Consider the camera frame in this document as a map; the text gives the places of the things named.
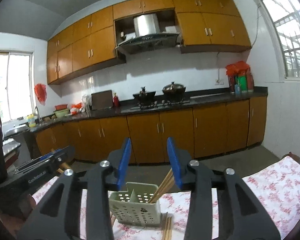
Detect steel range hood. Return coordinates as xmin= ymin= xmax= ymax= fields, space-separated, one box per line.
xmin=115 ymin=10 xmax=181 ymax=55

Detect stacked bowls on counter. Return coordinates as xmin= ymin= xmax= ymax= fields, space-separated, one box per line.
xmin=53 ymin=104 xmax=70 ymax=118

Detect window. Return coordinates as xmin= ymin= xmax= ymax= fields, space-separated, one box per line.
xmin=0 ymin=52 xmax=34 ymax=123
xmin=258 ymin=0 xmax=300 ymax=79

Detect brown lower kitchen cabinets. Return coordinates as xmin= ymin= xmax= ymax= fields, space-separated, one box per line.
xmin=35 ymin=96 xmax=267 ymax=164

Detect red bottle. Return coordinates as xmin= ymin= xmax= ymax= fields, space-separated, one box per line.
xmin=113 ymin=93 xmax=120 ymax=108

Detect red plastic bag on wall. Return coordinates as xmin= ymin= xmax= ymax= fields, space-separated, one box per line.
xmin=34 ymin=83 xmax=47 ymax=105

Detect right window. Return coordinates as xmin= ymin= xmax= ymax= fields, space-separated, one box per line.
xmin=258 ymin=0 xmax=300 ymax=79

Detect brown kitchen cabinets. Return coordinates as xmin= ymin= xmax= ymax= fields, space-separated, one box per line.
xmin=35 ymin=96 xmax=267 ymax=164
xmin=47 ymin=0 xmax=251 ymax=85

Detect left window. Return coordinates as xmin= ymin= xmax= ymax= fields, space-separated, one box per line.
xmin=0 ymin=52 xmax=34 ymax=123

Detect black countertop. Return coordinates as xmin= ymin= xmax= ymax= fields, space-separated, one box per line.
xmin=30 ymin=86 xmax=268 ymax=133

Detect dark lidded pot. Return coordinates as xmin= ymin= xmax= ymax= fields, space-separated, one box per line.
xmin=162 ymin=81 xmax=186 ymax=102

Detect dark cutting board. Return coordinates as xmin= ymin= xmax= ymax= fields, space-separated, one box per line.
xmin=91 ymin=90 xmax=113 ymax=110

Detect black wok on stove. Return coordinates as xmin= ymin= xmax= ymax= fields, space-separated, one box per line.
xmin=133 ymin=87 xmax=156 ymax=107

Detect red bags on counter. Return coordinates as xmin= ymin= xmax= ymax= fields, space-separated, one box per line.
xmin=226 ymin=61 xmax=254 ymax=94

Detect green perforated utensil holder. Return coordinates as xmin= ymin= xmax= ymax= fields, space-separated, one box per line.
xmin=109 ymin=182 xmax=162 ymax=227

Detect floral red white tablecloth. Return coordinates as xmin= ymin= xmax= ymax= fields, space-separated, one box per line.
xmin=32 ymin=157 xmax=300 ymax=239

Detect brown upper kitchen cabinets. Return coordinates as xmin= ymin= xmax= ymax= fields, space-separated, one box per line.
xmin=47 ymin=0 xmax=251 ymax=85

